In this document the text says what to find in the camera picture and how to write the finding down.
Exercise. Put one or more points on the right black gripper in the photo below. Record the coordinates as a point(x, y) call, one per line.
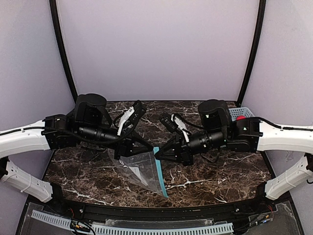
point(182, 152)

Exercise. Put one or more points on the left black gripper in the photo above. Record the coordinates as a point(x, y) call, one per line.
point(127, 146)

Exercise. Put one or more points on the clear zip top bag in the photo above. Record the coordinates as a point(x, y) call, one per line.
point(143, 170)

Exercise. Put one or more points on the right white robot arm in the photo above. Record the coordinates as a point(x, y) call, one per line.
point(251, 134)

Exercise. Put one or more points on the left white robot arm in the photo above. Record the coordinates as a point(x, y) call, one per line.
point(89, 122)

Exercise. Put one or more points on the light blue plastic basket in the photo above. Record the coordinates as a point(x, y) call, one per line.
point(242, 111)

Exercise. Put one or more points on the red apple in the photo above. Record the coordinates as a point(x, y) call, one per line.
point(240, 117)

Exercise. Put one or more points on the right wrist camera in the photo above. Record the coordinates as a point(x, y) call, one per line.
point(174, 124)

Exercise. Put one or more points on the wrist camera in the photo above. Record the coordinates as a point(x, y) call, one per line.
point(174, 124)
point(131, 116)

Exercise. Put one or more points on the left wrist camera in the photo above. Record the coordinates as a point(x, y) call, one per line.
point(131, 116)

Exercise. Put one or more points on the grey slotted cable duct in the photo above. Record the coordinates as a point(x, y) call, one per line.
point(120, 227)

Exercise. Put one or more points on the black front rail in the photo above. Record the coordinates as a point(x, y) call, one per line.
point(92, 212)

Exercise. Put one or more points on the left black frame post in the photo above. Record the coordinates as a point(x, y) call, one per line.
point(61, 48)

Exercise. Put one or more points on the black frame post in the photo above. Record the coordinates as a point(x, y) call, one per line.
point(253, 52)
point(61, 48)

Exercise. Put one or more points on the right black frame post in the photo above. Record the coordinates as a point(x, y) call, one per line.
point(253, 52)

